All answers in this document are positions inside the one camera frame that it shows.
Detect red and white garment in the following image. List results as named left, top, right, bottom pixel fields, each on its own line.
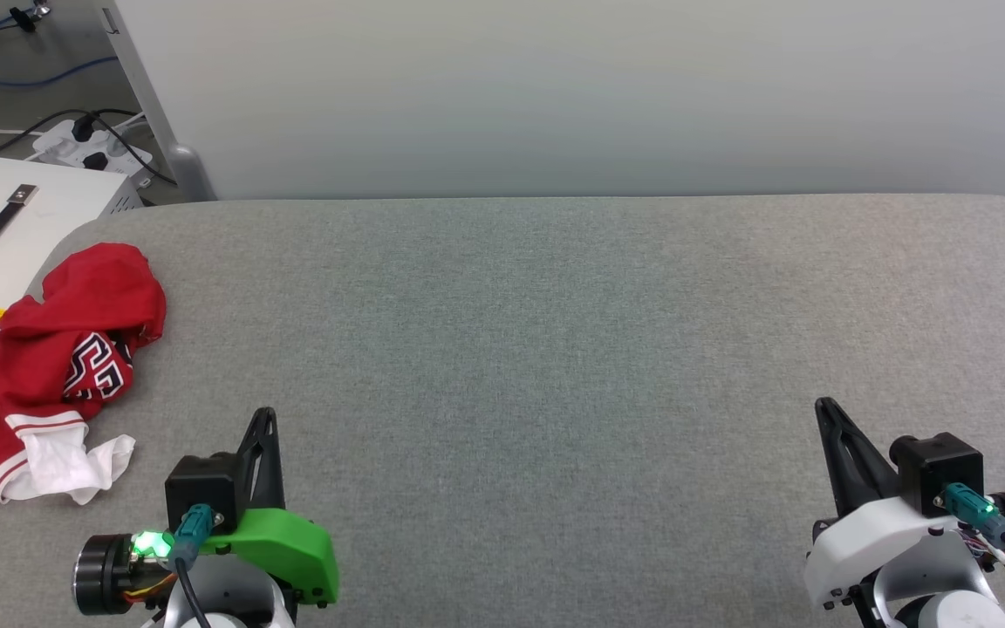
left=0, top=242, right=168, bottom=505

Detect grey fabric sofa cushion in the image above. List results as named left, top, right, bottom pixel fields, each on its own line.
left=0, top=194, right=1005, bottom=628

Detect white power strip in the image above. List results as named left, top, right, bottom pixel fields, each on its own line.
left=30, top=118, right=155, bottom=189

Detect teal left camera connector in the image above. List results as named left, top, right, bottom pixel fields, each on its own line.
left=171, top=503, right=217, bottom=573

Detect black left gripper motor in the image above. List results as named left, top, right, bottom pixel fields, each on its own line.
left=72, top=533, right=139, bottom=617

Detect teal camera connector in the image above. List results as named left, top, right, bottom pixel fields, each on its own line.
left=940, top=482, right=1005, bottom=546
left=171, top=503, right=217, bottom=573

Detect black power cable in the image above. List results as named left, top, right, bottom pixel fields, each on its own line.
left=0, top=108, right=179, bottom=187

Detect black left camera cable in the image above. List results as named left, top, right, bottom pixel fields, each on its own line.
left=174, top=558, right=212, bottom=628

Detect teal right camera connector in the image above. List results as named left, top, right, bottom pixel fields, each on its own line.
left=940, top=482, right=1005, bottom=546

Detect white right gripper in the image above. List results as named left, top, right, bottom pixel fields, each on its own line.
left=803, top=397, right=992, bottom=611

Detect grey metal table leg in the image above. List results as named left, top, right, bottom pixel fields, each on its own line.
left=94, top=0, right=217, bottom=202

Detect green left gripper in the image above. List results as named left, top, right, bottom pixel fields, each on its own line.
left=204, top=406, right=340, bottom=608

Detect white equipment box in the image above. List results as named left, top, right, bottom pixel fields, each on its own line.
left=0, top=155, right=142, bottom=393

